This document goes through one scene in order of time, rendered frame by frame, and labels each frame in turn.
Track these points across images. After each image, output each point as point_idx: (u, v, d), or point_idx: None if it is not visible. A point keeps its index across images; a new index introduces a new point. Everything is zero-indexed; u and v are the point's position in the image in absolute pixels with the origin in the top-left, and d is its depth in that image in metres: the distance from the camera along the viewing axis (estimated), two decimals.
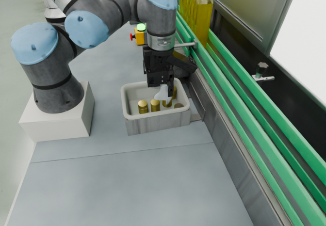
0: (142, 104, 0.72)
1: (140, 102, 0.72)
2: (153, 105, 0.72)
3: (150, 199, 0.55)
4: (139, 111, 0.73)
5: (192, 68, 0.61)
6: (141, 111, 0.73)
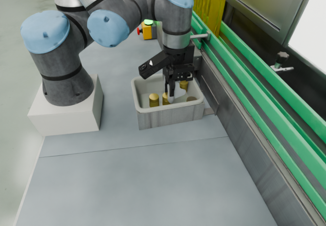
0: (154, 97, 0.69)
1: (152, 95, 0.70)
2: (165, 99, 0.69)
3: (165, 194, 0.53)
4: (151, 104, 0.71)
5: (143, 65, 0.62)
6: (152, 104, 0.70)
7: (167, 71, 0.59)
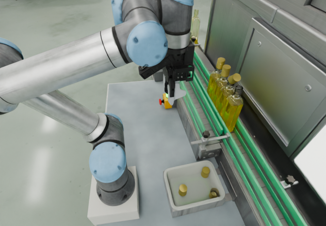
0: (183, 189, 0.85)
1: (181, 186, 0.86)
2: (240, 79, 0.81)
3: None
4: (180, 193, 0.86)
5: None
6: (182, 194, 0.86)
7: (167, 71, 0.59)
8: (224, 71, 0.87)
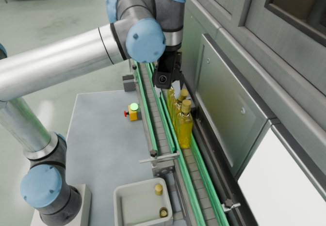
0: (188, 102, 0.77)
1: (185, 103, 0.77)
2: (187, 94, 0.80)
3: None
4: (189, 109, 0.79)
5: (154, 79, 0.57)
6: (190, 107, 0.79)
7: (176, 68, 0.61)
8: None
